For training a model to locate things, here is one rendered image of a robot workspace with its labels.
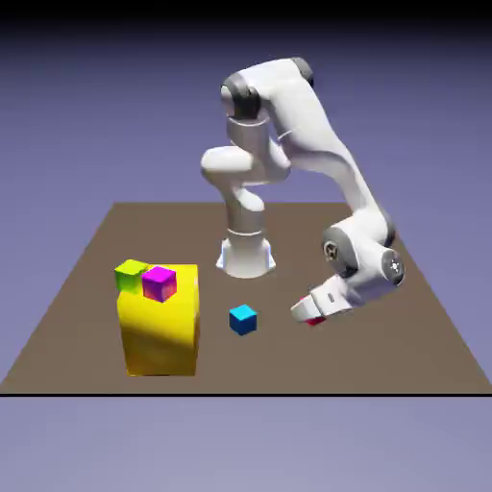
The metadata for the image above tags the small red cube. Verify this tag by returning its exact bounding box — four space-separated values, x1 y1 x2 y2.
299 295 327 328

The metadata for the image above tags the small magenta cube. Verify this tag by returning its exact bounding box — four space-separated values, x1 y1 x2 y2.
140 265 178 304

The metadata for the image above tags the small green cube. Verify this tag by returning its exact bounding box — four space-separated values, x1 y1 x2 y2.
113 258 150 296

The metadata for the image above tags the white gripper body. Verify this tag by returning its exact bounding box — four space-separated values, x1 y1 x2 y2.
289 275 355 324

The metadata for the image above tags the large yellow box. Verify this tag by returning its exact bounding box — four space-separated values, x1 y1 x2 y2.
116 263 201 378

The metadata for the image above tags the small blue cube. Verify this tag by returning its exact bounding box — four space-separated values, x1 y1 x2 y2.
229 304 258 336

